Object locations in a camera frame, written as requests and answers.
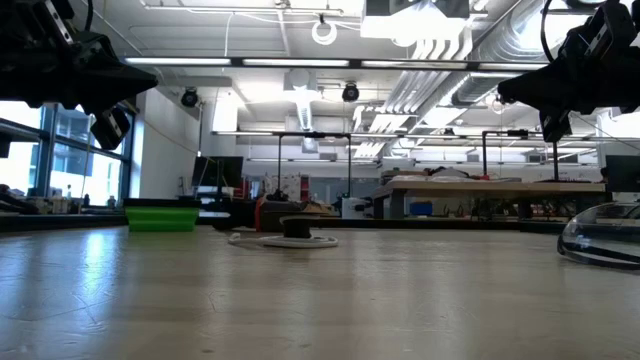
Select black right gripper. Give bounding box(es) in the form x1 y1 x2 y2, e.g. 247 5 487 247
497 0 640 144

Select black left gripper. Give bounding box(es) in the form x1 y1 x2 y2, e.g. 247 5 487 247
0 0 159 152

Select white cord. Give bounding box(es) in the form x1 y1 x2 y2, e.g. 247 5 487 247
227 232 340 250

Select wooden workbench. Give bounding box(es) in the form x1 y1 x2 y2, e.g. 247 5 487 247
372 178 606 221

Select black monitor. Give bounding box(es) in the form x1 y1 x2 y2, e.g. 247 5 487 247
192 155 245 189
604 153 640 194

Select clear safety glasses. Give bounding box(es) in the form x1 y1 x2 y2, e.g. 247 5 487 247
556 201 640 271

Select green square bin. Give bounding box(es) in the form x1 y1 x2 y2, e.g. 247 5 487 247
123 197 201 233

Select ceiling air unit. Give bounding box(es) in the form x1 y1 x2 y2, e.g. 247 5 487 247
359 0 474 49

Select black beam with light strips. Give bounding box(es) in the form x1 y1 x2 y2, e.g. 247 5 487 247
122 55 551 72

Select dark bag with red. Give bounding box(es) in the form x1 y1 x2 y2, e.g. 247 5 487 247
213 197 306 234

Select white container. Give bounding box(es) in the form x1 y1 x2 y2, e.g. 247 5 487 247
341 196 370 220

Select black gantry frame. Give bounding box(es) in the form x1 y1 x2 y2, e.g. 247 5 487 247
481 128 560 182
276 131 352 199

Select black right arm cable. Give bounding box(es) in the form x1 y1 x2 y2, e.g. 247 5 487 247
540 0 557 64

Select silver spiral duct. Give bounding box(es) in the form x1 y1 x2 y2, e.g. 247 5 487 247
472 0 569 62

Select flat silver duct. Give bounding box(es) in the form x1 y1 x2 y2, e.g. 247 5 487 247
451 73 501 107

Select white ceiling duct fitting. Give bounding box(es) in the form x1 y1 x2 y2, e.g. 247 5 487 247
283 68 321 132

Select white cable coil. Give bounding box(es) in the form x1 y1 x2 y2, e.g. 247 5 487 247
310 13 339 47

